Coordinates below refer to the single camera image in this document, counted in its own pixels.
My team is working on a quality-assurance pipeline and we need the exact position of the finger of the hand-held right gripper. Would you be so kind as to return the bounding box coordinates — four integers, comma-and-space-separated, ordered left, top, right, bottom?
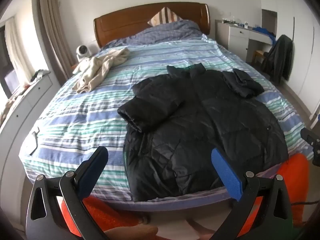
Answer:
300, 127, 320, 167

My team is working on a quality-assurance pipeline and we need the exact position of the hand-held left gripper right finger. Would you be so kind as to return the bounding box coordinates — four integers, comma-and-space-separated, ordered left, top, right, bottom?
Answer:
211, 147, 294, 240

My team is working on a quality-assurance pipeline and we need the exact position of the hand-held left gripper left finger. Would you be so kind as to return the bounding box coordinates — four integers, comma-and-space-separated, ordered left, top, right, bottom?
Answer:
25, 146, 109, 240

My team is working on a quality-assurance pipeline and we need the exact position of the black puffer jacket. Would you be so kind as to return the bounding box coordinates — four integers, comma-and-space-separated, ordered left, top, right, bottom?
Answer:
117, 64, 289, 202

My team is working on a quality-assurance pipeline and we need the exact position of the bed with striped duvet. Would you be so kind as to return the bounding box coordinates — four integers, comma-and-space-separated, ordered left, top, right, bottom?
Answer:
19, 38, 313, 204

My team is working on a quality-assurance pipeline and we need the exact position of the purple bed sheet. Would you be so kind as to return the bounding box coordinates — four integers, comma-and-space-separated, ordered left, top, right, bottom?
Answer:
92, 180, 288, 212

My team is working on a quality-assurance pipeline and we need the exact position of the dark jacket on chair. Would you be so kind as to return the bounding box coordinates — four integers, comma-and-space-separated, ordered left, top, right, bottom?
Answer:
261, 34, 293, 84

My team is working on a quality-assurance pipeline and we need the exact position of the white dresser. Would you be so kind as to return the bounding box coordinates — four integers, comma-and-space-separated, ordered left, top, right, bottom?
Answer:
0, 70, 60, 228

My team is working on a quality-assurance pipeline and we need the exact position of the wooden chair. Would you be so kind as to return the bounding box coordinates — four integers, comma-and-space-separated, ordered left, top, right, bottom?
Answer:
252, 50, 269, 67

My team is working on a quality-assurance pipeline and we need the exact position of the beige garment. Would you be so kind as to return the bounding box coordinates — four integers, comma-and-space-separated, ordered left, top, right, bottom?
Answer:
72, 47, 130, 93

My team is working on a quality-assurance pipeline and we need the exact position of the clutter on dresser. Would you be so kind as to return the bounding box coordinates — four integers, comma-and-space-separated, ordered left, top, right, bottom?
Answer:
30, 69, 50, 83

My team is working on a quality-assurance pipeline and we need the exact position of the blue cloth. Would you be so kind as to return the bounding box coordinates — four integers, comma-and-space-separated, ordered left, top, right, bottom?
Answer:
252, 26, 277, 43

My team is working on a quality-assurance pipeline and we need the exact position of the small white fan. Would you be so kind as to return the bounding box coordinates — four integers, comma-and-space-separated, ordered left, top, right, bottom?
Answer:
76, 45, 92, 62

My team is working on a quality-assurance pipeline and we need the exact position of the white desk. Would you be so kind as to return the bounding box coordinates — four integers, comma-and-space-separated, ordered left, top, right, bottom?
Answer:
215, 19, 278, 63

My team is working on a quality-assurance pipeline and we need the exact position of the small toiletries group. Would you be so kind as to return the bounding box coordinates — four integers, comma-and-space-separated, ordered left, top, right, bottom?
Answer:
221, 17, 250, 28

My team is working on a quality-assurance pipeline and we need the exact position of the white sheer curtain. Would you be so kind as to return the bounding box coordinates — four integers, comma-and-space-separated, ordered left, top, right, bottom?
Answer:
5, 17, 33, 80

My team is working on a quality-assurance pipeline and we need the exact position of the brown curtain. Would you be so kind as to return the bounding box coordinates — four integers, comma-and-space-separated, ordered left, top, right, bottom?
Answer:
37, 0, 73, 79

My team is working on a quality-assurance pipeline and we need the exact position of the wooden headboard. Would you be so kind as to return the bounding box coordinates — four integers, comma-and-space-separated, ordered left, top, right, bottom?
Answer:
94, 3, 210, 48

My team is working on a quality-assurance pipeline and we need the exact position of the blue checked pillow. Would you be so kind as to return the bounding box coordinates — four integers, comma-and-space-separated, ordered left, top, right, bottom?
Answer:
100, 19, 203, 52

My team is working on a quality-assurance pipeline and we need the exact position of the striped pillow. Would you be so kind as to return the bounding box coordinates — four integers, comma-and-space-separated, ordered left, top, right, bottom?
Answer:
147, 7, 184, 27

